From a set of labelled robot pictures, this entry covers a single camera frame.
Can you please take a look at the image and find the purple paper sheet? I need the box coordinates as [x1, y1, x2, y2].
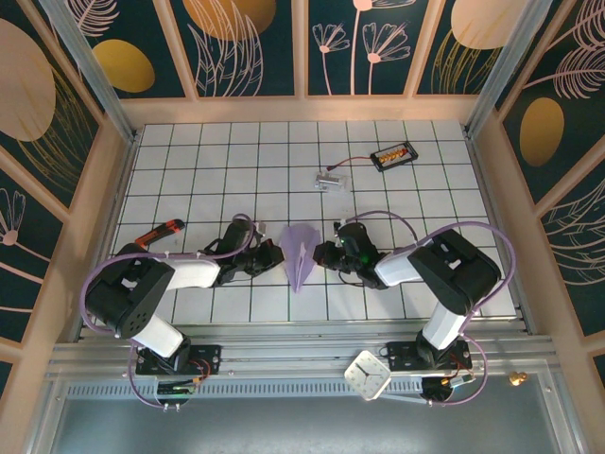
[278, 224, 323, 294]

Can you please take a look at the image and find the white square clock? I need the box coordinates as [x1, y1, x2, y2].
[343, 349, 393, 402]

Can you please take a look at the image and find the clear plastic metal part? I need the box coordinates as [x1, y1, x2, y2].
[311, 170, 352, 194]

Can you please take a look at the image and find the red and black tool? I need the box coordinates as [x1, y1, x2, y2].
[135, 218, 186, 246]

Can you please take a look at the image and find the black board with yellow connectors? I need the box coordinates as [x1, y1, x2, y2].
[370, 141, 418, 173]

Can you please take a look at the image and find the left base controller board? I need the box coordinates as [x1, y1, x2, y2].
[155, 375, 199, 398]

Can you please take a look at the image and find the base controller board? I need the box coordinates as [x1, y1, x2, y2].
[155, 375, 199, 398]
[422, 373, 477, 403]

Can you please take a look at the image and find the right base controller board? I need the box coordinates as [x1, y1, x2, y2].
[422, 373, 477, 403]

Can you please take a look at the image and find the red wire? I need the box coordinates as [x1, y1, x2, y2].
[327, 155, 374, 172]

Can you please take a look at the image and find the aluminium table frame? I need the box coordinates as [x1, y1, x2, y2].
[46, 125, 559, 379]

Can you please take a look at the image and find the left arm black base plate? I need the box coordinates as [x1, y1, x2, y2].
[135, 344, 222, 377]

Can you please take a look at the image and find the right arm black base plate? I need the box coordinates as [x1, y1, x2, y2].
[386, 340, 473, 373]

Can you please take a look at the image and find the slotted grey cable duct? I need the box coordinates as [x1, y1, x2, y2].
[63, 377, 426, 402]

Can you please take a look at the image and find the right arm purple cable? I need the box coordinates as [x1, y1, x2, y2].
[333, 211, 516, 408]

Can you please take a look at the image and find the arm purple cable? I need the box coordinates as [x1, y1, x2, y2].
[333, 211, 516, 408]
[78, 213, 261, 410]

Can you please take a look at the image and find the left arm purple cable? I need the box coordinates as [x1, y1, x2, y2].
[78, 213, 261, 410]

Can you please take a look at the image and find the aluminium corner post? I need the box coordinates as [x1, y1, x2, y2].
[464, 0, 555, 139]
[37, 0, 139, 144]

